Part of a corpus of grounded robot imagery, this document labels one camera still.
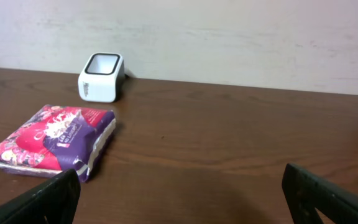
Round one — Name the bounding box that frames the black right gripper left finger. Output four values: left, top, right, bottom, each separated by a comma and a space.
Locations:
0, 169, 81, 223

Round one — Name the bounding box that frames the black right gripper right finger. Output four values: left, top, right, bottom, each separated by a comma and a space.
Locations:
282, 163, 358, 224

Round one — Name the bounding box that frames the red purple pad pack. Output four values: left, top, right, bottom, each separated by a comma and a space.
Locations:
0, 105, 116, 182

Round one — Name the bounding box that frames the white barcode scanner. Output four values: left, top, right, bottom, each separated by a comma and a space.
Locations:
78, 52, 126, 103

